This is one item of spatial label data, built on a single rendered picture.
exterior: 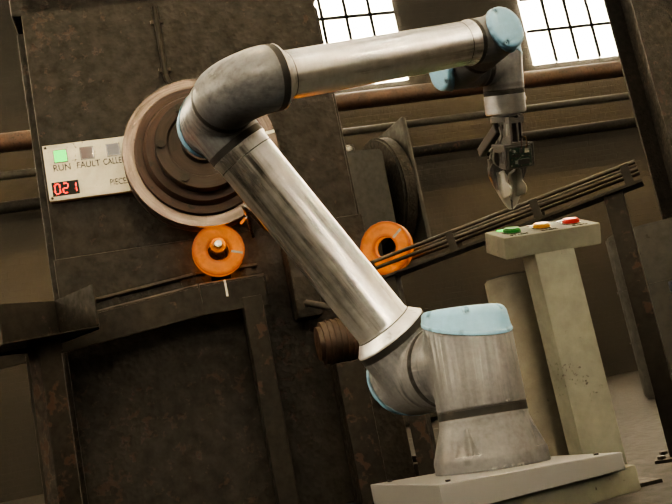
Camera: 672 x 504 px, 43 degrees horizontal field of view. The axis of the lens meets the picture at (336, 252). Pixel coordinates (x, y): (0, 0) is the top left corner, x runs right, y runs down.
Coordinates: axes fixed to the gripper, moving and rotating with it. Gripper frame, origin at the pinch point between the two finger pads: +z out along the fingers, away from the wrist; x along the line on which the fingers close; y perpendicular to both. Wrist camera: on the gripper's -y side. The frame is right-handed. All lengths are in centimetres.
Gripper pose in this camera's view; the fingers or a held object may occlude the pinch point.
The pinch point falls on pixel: (509, 203)
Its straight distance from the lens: 201.0
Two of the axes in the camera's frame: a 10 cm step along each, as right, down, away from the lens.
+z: 1.2, 9.8, 1.7
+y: 2.4, 1.4, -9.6
